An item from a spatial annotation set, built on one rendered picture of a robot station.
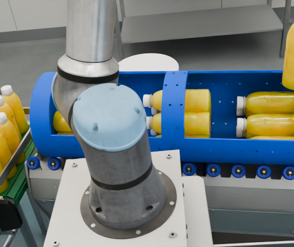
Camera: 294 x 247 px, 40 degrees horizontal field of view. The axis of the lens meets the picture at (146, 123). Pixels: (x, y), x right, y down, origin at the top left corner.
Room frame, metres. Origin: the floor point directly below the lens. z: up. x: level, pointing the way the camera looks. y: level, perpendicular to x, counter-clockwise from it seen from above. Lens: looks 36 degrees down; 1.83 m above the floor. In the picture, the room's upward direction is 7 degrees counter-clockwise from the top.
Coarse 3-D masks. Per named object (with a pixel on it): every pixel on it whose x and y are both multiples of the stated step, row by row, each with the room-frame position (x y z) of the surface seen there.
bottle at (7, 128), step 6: (6, 120) 1.15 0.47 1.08; (0, 126) 1.14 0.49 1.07; (6, 126) 1.14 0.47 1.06; (12, 126) 1.15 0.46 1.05; (0, 132) 1.13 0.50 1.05; (6, 132) 1.13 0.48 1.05; (12, 132) 1.14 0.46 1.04; (6, 138) 1.13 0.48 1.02; (12, 138) 1.13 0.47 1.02; (18, 138) 1.16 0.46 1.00; (12, 144) 1.13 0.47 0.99; (18, 144) 1.15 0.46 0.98; (12, 150) 1.13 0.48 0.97; (24, 156) 1.15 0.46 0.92; (18, 162) 1.13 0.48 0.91
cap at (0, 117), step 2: (0, 112) 1.18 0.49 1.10; (2, 112) 1.17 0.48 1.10; (0, 114) 1.16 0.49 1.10; (2, 114) 1.16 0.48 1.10; (4, 114) 1.16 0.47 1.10; (0, 116) 1.15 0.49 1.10; (2, 116) 1.15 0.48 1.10; (4, 116) 1.15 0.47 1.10; (0, 118) 1.14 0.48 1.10; (2, 118) 1.14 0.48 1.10; (4, 118) 1.15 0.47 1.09; (6, 118) 1.16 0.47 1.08; (0, 120) 1.14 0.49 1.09; (2, 120) 1.14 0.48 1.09; (4, 120) 1.15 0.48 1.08; (0, 122) 1.14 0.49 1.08
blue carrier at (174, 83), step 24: (48, 72) 1.19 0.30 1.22; (120, 72) 1.14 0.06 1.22; (144, 72) 1.12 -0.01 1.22; (168, 72) 1.08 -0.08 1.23; (192, 72) 1.08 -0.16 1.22; (216, 72) 1.07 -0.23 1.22; (240, 72) 1.05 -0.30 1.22; (264, 72) 1.03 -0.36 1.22; (48, 96) 1.05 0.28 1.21; (168, 96) 0.97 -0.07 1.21; (216, 96) 1.14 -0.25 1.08; (240, 96) 1.13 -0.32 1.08; (48, 120) 1.00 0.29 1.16; (168, 120) 0.92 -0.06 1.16; (216, 120) 1.11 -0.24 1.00; (48, 144) 0.99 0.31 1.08; (72, 144) 0.97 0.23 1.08; (168, 144) 0.90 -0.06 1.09; (192, 144) 0.89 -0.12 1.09; (216, 144) 0.87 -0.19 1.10; (240, 144) 0.86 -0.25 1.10; (264, 144) 0.84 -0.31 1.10; (288, 144) 0.83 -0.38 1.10
